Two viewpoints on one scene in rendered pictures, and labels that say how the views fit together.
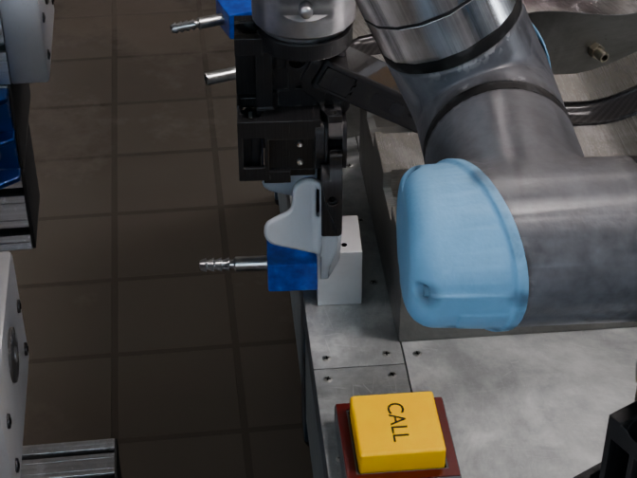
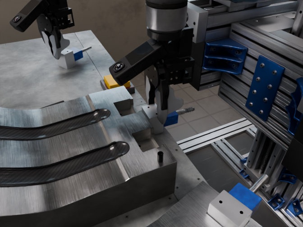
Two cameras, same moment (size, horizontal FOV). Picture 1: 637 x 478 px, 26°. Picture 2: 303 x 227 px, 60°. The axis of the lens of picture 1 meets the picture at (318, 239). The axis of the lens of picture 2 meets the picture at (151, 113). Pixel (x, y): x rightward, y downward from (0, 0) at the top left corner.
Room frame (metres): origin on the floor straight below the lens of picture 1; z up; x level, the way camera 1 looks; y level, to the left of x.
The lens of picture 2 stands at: (1.34, -0.18, 1.23)
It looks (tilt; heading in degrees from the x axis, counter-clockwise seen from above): 38 degrees down; 161
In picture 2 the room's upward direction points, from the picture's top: straight up
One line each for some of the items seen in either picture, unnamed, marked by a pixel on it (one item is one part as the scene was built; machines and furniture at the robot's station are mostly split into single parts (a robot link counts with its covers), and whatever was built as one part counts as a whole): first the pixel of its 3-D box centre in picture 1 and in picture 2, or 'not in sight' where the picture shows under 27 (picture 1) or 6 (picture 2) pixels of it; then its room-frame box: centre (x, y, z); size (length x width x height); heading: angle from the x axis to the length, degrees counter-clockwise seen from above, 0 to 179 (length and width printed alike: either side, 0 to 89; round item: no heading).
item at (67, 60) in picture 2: not in sight; (76, 53); (0.47, -0.14, 0.83); 0.13 x 0.05 x 0.05; 124
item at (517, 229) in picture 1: (518, 221); not in sight; (0.51, -0.09, 1.14); 0.11 x 0.11 x 0.08; 4
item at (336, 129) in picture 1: (294, 94); (167, 55); (0.89, 0.02, 0.99); 0.09 x 0.08 x 0.12; 93
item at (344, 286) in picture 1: (280, 262); (170, 114); (0.89, 0.03, 0.83); 0.13 x 0.05 x 0.05; 93
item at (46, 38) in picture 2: not in sight; (55, 42); (0.49, -0.20, 0.88); 0.06 x 0.03 x 0.09; 124
